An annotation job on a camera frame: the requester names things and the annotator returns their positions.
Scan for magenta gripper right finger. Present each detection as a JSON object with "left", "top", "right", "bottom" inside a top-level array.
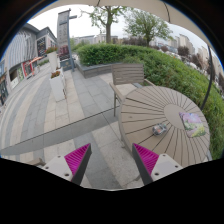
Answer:
[{"left": 131, "top": 143, "right": 184, "bottom": 186}]

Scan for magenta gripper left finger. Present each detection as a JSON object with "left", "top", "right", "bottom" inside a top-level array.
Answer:
[{"left": 41, "top": 143, "right": 93, "bottom": 187}]

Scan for round slatted wooden table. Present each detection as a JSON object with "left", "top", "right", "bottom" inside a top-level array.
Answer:
[{"left": 119, "top": 86, "right": 211, "bottom": 167}]

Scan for white rectangular planter box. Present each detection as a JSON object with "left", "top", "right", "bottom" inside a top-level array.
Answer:
[{"left": 49, "top": 69, "right": 66, "bottom": 102}]

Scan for slatted wooden chair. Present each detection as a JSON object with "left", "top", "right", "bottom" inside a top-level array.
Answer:
[{"left": 109, "top": 63, "right": 156, "bottom": 117}]

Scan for green hedge bushes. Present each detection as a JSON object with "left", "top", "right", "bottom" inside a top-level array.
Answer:
[{"left": 76, "top": 44, "right": 224, "bottom": 159}]

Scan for tall white flower planter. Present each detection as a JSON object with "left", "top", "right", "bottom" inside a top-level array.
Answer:
[{"left": 46, "top": 47, "right": 58, "bottom": 72}]

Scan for grey advertising sign pillar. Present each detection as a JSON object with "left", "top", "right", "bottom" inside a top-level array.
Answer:
[{"left": 57, "top": 10, "right": 76, "bottom": 71}]

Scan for grey shopfront building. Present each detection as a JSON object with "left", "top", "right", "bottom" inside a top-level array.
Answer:
[{"left": 0, "top": 23, "right": 57, "bottom": 105}]

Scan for curved dark parasol pole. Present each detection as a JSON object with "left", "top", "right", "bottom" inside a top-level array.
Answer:
[{"left": 200, "top": 44, "right": 214, "bottom": 111}]

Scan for leafy green tree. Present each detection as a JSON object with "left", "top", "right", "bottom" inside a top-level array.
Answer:
[{"left": 124, "top": 9, "right": 172, "bottom": 46}]

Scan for tree with thick trunk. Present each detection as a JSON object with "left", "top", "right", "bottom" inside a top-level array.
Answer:
[{"left": 81, "top": 6, "right": 127, "bottom": 43}]

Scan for beige parasol canopy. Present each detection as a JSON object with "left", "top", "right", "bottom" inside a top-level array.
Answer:
[{"left": 31, "top": 0, "right": 214, "bottom": 48}]

